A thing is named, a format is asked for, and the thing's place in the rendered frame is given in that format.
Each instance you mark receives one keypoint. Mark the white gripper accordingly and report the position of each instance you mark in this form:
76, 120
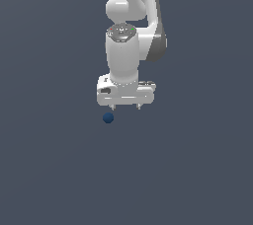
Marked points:
125, 94

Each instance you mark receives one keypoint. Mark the small dark blue ball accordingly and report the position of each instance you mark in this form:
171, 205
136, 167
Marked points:
108, 117

